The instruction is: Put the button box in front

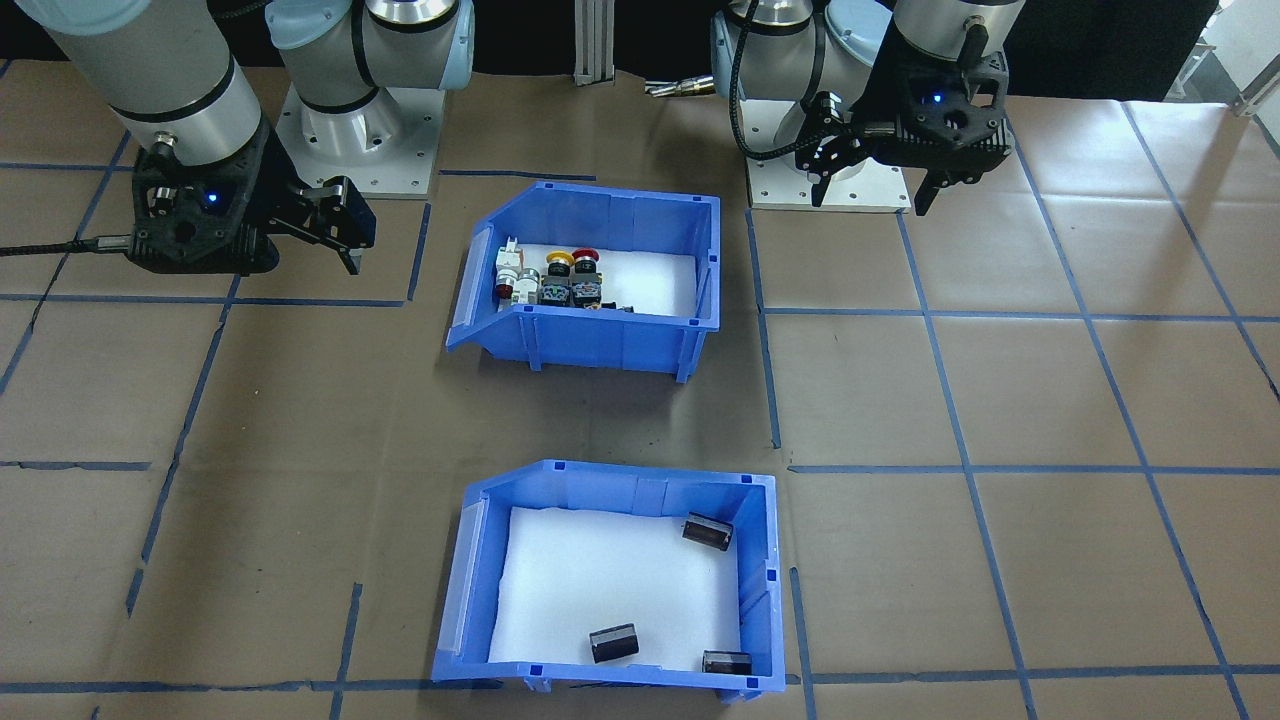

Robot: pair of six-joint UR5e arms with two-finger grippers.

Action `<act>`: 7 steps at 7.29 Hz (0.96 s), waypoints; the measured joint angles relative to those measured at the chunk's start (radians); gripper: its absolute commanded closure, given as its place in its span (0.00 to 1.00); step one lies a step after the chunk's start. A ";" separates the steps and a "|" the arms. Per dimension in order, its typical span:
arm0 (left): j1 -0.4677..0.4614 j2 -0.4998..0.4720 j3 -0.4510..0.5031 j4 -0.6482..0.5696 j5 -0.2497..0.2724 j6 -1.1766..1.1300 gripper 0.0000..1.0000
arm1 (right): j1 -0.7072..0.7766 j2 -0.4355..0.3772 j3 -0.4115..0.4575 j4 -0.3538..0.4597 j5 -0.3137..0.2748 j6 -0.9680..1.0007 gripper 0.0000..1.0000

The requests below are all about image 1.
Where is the blue bin with capacitors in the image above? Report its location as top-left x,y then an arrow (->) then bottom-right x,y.
431,459 -> 782,707

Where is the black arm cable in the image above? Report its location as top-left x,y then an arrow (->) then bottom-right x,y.
728,0 -> 881,161

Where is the aluminium frame bar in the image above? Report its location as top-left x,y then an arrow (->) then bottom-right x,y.
573,0 -> 617,86

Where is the red mushroom push button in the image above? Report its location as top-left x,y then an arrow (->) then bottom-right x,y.
570,246 -> 603,308

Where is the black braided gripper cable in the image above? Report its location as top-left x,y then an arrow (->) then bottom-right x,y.
0,236 -> 136,257

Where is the yellow mushroom push button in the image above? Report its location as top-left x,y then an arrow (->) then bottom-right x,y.
540,250 -> 574,307

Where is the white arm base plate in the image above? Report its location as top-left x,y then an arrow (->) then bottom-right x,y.
274,83 -> 447,199
745,100 -> 913,213

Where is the aluminium profile rail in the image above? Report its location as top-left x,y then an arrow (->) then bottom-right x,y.
1232,40 -> 1280,113

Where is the blue bin with buttons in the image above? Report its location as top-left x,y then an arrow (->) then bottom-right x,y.
445,180 -> 723,385

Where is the white push button switch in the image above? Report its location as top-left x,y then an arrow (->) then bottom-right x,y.
494,236 -> 533,303

